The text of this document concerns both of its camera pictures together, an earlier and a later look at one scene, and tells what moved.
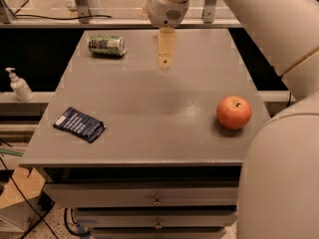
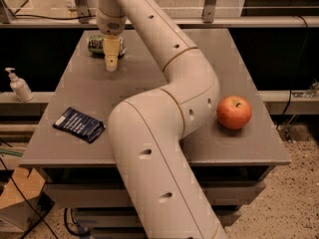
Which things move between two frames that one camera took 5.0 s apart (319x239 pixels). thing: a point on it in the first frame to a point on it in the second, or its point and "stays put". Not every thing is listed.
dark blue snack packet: x=76 y=121 stays put
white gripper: x=161 y=11 to x=111 y=26
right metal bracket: x=209 y=4 stays put
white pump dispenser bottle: x=20 y=88 stays put
